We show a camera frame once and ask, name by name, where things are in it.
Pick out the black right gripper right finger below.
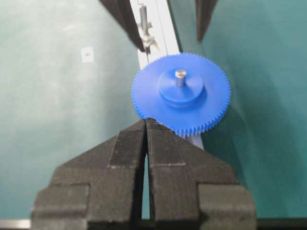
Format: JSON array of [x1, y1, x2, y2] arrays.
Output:
[[146, 118, 257, 230]]

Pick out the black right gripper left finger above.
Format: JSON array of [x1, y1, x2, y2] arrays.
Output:
[[31, 119, 146, 230]]

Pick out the large blue plastic gear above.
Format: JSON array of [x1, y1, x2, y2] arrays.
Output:
[[131, 53, 231, 138]]

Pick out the small white sticker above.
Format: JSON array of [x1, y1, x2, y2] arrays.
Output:
[[81, 46, 94, 63]]

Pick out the right shaft bracket on rail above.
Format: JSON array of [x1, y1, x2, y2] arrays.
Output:
[[137, 5, 159, 54]]

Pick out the silver aluminium extrusion rail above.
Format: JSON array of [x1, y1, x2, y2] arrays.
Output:
[[130, 0, 203, 149]]

